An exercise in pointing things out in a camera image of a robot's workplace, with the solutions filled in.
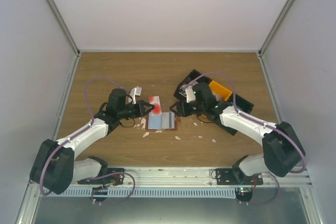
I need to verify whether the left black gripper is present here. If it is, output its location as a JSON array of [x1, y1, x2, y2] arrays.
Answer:
[[118, 100, 154, 120]]

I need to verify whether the brown leather card holder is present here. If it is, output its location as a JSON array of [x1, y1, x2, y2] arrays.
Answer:
[[146, 112, 180, 131]]

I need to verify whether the red white credit card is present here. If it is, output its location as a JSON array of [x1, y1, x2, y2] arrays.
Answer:
[[149, 96, 162, 115]]

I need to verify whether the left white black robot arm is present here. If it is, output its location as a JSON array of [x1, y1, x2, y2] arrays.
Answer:
[[29, 89, 155, 194]]

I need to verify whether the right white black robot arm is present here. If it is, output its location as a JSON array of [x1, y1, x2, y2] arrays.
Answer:
[[170, 82, 305, 185]]

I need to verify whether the red white card stack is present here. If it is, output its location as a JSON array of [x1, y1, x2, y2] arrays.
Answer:
[[178, 84, 193, 97]]

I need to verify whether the black three-slot card tray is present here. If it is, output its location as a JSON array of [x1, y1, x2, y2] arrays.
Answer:
[[173, 69, 255, 136]]

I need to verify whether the orange card bin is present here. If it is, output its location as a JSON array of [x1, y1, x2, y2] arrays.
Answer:
[[209, 80, 233, 101]]

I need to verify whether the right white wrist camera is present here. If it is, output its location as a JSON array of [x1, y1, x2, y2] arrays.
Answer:
[[185, 86, 196, 103]]

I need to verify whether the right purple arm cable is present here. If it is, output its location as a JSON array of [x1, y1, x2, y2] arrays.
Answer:
[[187, 71, 307, 174]]

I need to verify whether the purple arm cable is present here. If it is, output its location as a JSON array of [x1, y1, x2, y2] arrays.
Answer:
[[39, 76, 132, 196], [187, 71, 307, 174]]

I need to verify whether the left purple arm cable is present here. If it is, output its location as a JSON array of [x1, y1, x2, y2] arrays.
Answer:
[[39, 76, 132, 196]]

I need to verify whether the aluminium mounting rail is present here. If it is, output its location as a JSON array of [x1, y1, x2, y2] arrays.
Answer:
[[28, 165, 313, 188]]

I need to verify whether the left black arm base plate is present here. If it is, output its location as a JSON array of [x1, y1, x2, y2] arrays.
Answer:
[[77, 168, 125, 203]]

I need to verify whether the grey slotted cable duct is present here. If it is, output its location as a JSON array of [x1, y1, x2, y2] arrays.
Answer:
[[39, 187, 237, 198]]

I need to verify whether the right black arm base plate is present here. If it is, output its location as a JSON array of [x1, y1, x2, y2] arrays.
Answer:
[[210, 168, 264, 204]]

